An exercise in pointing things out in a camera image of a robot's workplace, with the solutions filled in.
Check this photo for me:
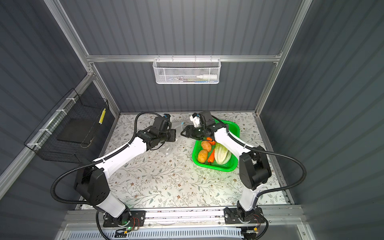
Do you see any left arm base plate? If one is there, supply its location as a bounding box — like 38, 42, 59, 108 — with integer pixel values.
103, 210, 146, 229

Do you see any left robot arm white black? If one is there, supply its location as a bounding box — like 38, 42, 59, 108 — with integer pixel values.
74, 113, 176, 220

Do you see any white marker pen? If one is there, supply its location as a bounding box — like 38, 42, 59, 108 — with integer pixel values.
197, 75, 218, 81

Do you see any aluminium mounting rail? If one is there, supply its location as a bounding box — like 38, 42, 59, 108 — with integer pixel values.
60, 205, 308, 230

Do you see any white wire mesh basket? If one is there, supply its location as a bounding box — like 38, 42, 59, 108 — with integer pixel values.
153, 57, 222, 85

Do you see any clear zip top bag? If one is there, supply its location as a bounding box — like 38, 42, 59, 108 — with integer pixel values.
160, 119, 193, 157

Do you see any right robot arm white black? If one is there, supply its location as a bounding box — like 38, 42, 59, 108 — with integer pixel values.
181, 111, 272, 223

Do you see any black wire cage basket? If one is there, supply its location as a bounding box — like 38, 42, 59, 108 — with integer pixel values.
24, 85, 115, 163

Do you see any green plastic basket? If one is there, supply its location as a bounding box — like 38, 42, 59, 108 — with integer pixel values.
191, 119, 241, 173

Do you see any white ribbed vent panel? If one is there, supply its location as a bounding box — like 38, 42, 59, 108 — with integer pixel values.
67, 227, 245, 240

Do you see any toy napa cabbage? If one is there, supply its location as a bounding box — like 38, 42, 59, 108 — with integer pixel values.
215, 143, 232, 165

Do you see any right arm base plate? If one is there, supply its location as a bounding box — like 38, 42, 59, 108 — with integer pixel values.
224, 208, 266, 225

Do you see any black flat pad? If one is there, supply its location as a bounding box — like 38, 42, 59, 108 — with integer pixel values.
57, 119, 94, 145

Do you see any toy orange carrot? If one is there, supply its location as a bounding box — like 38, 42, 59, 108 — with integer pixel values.
207, 150, 215, 163

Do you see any yellow tag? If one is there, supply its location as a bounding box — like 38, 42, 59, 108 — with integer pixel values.
99, 108, 106, 125

